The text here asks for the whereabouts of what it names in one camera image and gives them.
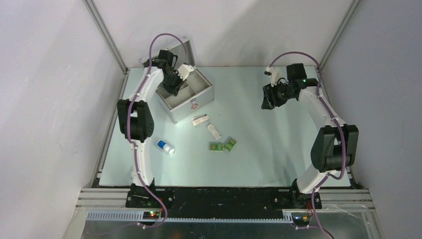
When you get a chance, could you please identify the green small box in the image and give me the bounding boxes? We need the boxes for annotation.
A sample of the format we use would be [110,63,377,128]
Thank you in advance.
[224,137,237,152]

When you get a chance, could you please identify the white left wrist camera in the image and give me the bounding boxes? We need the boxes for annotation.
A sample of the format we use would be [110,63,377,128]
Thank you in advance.
[177,64,195,81]

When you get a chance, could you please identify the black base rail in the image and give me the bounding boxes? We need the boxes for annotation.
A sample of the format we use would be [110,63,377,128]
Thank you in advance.
[125,184,322,220]

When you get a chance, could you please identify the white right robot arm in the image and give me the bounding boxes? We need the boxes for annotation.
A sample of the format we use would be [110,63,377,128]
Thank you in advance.
[261,63,359,208]

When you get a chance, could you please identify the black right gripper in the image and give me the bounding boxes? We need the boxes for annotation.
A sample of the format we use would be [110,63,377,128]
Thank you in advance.
[261,80,294,110]

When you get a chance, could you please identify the blue cap clear bottle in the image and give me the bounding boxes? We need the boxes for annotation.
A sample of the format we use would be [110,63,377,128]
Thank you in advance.
[157,140,175,155]

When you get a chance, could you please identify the white wrapped bandage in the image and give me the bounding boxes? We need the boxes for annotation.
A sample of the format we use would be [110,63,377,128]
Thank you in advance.
[191,114,210,126]

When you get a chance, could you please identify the white bandage roll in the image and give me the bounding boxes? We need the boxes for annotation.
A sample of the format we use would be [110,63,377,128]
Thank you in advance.
[207,123,221,140]

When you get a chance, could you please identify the grey divided tray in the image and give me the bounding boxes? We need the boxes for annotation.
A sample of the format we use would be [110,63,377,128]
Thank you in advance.
[156,70,212,110]

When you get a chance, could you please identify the silver metal case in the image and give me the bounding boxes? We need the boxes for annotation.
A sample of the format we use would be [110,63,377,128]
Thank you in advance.
[147,37,214,123]

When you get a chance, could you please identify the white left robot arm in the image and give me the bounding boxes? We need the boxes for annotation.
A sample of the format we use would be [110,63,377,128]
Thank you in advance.
[117,49,193,187]

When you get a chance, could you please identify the green flat sachet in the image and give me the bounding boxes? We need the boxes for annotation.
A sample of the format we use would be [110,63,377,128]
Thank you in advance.
[209,142,224,152]

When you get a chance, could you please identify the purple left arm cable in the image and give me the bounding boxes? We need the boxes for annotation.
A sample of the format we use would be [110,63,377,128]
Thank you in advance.
[126,33,189,230]

